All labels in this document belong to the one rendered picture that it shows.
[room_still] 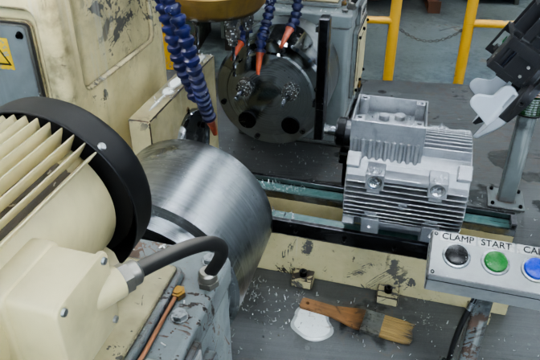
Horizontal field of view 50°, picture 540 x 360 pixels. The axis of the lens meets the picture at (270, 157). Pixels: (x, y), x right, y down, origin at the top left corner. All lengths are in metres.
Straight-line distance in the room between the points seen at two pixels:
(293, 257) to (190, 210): 0.43
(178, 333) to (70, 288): 0.19
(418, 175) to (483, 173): 0.56
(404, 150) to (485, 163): 0.62
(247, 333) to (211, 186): 0.35
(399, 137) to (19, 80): 0.62
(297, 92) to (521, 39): 0.52
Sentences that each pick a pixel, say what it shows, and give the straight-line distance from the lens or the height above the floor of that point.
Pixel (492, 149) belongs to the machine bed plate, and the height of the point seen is 0.80.
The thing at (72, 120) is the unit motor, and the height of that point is 1.36.
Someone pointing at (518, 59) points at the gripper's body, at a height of 1.29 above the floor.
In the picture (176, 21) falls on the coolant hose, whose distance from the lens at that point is 0.77.
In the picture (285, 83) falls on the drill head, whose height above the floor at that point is 1.07.
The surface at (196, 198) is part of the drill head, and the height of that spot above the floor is 1.15.
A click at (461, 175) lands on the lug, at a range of 0.97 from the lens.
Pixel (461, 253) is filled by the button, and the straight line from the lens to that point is 0.83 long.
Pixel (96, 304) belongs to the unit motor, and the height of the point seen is 1.28.
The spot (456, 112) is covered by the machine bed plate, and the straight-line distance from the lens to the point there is 1.81.
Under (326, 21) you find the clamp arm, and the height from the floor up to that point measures 1.25.
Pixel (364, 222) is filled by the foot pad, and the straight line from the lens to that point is 1.00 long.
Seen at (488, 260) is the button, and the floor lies 1.07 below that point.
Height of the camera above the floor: 1.59
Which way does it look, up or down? 32 degrees down
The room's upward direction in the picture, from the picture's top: straight up
